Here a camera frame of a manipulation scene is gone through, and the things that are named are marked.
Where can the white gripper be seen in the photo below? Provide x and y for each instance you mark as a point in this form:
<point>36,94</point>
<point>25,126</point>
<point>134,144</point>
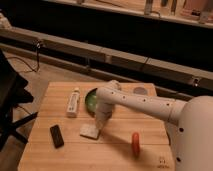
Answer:
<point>100,122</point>

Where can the white sponge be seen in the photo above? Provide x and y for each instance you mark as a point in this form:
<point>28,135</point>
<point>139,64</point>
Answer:
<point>89,131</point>

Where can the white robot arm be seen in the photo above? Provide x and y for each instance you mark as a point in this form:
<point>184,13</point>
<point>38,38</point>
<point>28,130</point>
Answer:
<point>194,119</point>

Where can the green bowl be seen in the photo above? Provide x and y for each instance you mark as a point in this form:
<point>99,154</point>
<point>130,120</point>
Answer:
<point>91,101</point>

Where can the orange carrot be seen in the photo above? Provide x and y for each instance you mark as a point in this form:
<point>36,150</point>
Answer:
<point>135,144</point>

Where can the black phone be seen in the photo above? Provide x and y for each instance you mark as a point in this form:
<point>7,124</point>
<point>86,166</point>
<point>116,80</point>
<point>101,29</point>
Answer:
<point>56,136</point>

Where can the white plastic cup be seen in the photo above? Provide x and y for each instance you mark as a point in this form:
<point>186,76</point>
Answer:
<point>140,90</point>

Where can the black office chair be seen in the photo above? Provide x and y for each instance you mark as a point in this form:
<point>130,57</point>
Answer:
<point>12,93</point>

